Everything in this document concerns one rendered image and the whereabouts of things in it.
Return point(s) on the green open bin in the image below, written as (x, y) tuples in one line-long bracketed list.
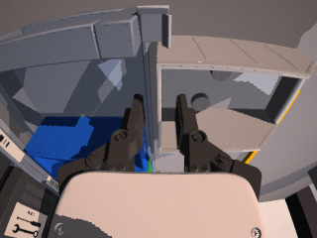
[(149, 170)]

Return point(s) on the blue open bin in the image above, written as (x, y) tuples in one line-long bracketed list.
[(73, 138)]

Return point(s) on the yellow bar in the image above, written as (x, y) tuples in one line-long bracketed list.
[(250, 155)]

